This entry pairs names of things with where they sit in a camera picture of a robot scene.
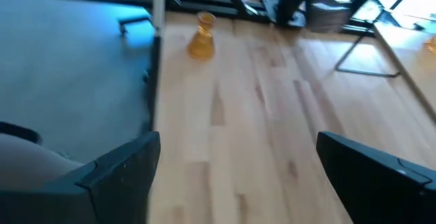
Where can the amber ribbed glass candlestick holder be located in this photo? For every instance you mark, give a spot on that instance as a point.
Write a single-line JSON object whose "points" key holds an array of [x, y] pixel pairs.
{"points": [[201, 45], [432, 45]]}

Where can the wooden shelf with black frame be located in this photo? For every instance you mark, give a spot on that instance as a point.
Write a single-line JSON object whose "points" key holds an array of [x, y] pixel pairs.
{"points": [[408, 57]]}

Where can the beige rounded seat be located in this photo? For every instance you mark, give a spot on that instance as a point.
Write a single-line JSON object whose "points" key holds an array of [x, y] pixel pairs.
{"points": [[27, 162]]}

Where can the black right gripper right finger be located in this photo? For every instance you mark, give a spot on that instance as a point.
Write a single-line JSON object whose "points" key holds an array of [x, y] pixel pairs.
{"points": [[374, 190]]}

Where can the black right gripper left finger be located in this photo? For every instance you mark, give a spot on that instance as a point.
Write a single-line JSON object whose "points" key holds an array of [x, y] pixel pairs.
{"points": [[126, 183]]}

